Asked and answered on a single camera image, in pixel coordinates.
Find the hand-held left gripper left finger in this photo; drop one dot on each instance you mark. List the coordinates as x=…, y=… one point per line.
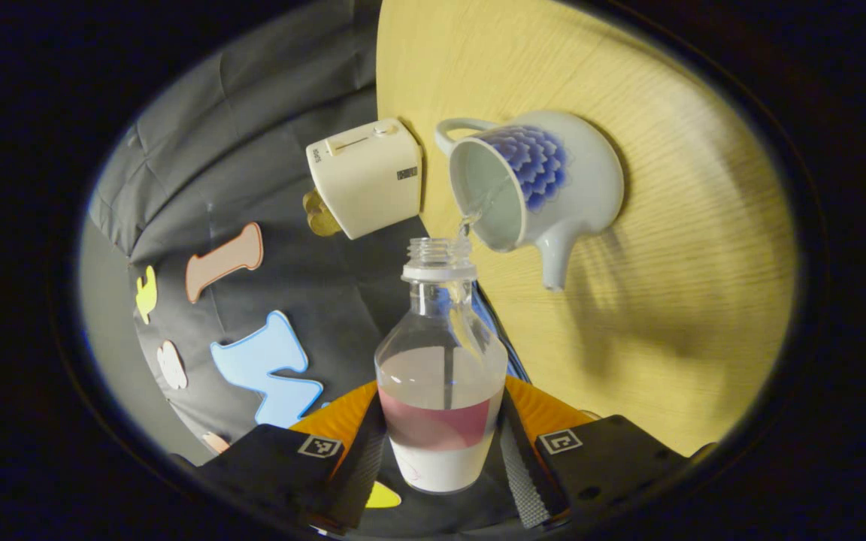
x=361, y=466

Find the clear plastic water bottle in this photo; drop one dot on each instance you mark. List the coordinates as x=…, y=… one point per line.
x=440, y=451

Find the black backdrop cloth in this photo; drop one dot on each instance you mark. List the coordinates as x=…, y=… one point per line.
x=177, y=188

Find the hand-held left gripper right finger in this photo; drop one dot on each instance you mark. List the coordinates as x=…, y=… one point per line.
x=519, y=466

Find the white toaster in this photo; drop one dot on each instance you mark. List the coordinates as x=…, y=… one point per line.
x=365, y=180

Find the brown bread slice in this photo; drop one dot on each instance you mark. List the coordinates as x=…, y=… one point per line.
x=319, y=214

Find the white blue-flower teacup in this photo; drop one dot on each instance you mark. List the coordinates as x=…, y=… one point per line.
x=583, y=188

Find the folded blue towel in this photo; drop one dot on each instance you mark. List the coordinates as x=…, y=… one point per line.
x=504, y=346

